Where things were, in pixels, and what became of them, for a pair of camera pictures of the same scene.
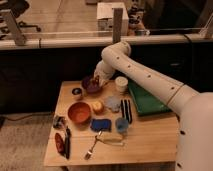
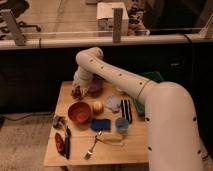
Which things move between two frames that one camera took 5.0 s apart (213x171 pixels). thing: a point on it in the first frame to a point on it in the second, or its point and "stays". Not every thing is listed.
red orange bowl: [79, 112] stays
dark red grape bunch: [94, 83] to [76, 93]
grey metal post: [117, 24] stays
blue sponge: [97, 125] stays
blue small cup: [121, 125] stays
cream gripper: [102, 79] to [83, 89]
